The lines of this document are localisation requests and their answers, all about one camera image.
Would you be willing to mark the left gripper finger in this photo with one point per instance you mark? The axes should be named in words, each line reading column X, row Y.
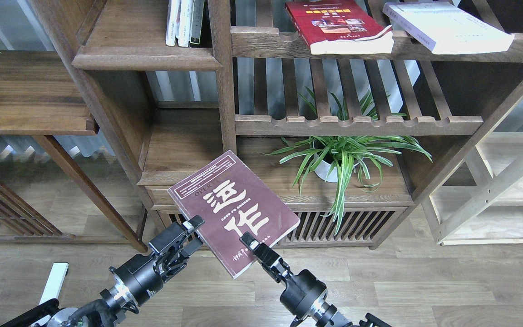
column 189, row 249
column 170, row 241

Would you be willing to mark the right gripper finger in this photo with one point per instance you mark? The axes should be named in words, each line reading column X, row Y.
column 269, row 259

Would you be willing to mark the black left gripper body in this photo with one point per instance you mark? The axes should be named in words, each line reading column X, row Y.
column 141, row 277

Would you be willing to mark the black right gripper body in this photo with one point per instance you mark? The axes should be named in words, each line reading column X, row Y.
column 304, row 295

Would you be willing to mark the dark maroon book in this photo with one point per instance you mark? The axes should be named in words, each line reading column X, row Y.
column 232, row 201

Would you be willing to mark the white book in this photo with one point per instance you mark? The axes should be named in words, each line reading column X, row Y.
column 445, row 29
column 184, row 23
column 173, row 17

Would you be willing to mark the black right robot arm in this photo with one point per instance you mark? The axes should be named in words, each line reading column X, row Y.
column 333, row 317

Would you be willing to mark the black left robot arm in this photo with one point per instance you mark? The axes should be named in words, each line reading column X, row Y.
column 93, row 314

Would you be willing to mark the light wooden shelf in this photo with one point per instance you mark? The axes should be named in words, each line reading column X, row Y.
column 491, row 210

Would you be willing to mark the left slatted cabinet door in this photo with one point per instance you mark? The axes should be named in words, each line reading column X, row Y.
column 168, row 218

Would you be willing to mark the slatted cabinet door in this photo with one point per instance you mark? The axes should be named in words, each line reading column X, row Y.
column 168, row 218
column 361, row 227

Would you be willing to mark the small wooden drawer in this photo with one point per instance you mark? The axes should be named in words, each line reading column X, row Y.
column 159, row 195

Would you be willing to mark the right slatted cabinet door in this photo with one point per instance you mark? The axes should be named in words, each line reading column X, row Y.
column 361, row 227

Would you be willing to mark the green spider plant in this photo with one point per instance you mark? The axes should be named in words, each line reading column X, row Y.
column 347, row 155

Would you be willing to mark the white plant pot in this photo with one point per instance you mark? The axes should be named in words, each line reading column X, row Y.
column 325, row 170

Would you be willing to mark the dark wooden bookshelf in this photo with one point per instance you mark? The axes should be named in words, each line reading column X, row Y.
column 169, row 110

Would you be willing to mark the dark slatted wooden rack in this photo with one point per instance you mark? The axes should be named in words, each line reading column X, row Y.
column 27, row 225

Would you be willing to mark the dark wooden side table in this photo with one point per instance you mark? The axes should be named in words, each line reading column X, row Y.
column 38, row 98

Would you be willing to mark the dark upright book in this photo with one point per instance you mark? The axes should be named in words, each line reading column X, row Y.
column 198, row 11

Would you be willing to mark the red book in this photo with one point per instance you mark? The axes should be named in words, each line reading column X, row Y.
column 339, row 27

